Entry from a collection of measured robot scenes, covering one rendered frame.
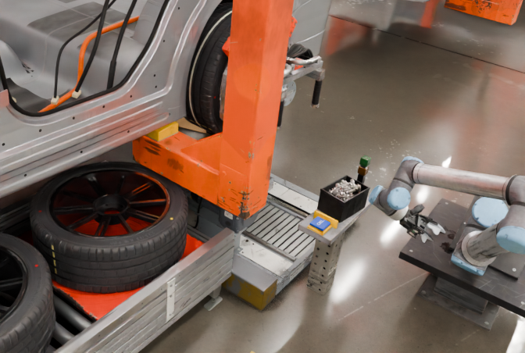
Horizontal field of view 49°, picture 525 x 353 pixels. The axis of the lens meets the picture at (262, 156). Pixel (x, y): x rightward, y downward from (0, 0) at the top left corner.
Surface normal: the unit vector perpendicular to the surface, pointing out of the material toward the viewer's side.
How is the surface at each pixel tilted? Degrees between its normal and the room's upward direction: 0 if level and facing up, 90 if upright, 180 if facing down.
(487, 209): 38
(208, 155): 90
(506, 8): 90
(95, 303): 0
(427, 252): 0
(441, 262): 0
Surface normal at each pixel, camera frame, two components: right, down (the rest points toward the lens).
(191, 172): -0.58, 0.36
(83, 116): 0.80, 0.38
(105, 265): 0.15, 0.52
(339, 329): 0.11, -0.85
